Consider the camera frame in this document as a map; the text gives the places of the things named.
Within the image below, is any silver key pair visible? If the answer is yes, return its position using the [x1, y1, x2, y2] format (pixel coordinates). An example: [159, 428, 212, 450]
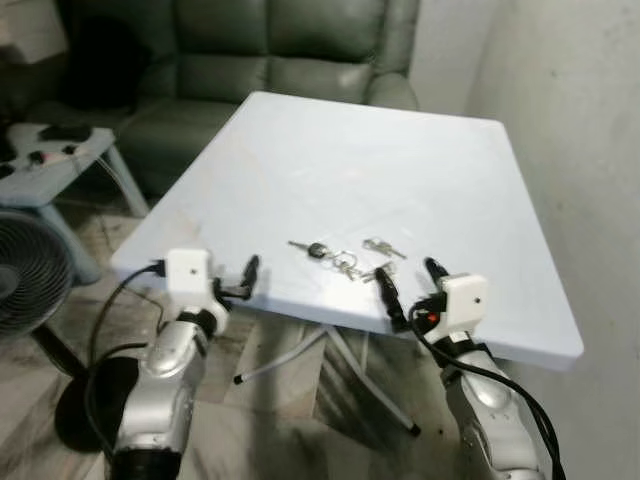
[362, 237, 408, 260]

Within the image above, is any white metal table leg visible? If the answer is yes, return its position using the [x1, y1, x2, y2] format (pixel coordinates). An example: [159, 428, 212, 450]
[233, 324, 332, 386]
[324, 329, 423, 438]

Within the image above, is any grey plastic side table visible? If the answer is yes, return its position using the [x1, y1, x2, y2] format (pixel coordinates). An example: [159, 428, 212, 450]
[0, 121, 152, 287]

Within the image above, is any black standing fan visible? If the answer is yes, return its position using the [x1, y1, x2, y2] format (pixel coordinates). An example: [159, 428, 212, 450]
[0, 209, 142, 454]

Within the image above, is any green leather sofa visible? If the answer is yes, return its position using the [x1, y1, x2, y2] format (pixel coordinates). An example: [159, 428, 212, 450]
[18, 0, 422, 198]

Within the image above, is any white power strip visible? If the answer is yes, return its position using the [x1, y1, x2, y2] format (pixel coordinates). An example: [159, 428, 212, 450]
[21, 143, 87, 168]

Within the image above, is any flat black device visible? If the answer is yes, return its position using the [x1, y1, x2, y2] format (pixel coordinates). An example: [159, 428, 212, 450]
[37, 123, 94, 143]

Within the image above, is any black bag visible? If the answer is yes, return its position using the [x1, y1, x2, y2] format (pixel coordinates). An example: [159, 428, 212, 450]
[58, 12, 153, 113]

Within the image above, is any pale beige box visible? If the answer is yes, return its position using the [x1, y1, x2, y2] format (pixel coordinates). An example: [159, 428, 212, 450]
[0, 0, 68, 68]

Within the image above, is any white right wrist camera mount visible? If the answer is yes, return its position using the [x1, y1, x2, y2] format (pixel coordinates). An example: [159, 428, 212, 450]
[436, 273, 490, 332]

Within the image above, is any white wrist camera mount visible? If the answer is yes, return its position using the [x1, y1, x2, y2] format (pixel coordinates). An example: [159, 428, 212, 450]
[164, 249, 217, 307]
[436, 273, 490, 332]

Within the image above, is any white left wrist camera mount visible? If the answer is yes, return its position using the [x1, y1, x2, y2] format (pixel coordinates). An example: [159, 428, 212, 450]
[164, 249, 217, 307]

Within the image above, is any black-headed key with ring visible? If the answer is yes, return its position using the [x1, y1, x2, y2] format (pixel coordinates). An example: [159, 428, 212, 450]
[287, 239, 362, 282]

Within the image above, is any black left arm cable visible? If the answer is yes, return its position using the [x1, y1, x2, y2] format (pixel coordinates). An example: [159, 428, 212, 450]
[84, 261, 170, 457]

